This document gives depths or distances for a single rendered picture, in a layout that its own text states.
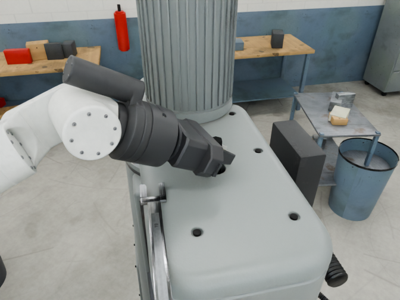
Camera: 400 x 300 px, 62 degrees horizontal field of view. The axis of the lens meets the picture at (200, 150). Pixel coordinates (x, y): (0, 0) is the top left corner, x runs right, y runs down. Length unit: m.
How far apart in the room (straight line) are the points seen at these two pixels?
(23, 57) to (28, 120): 3.96
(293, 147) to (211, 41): 0.44
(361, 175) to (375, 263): 0.70
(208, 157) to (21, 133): 0.25
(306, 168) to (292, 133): 0.13
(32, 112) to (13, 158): 0.08
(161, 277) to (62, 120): 0.21
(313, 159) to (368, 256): 2.25
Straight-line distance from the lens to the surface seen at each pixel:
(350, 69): 6.17
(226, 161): 0.56
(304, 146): 0.97
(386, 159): 3.34
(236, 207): 0.51
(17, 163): 0.42
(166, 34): 0.64
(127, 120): 0.43
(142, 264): 1.38
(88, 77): 0.41
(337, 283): 0.59
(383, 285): 3.00
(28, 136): 0.47
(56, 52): 4.39
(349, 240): 3.19
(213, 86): 0.67
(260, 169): 0.58
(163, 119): 0.45
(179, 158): 0.47
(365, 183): 3.06
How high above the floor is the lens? 2.24
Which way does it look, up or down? 35 degrees down
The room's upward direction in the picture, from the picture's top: straight up
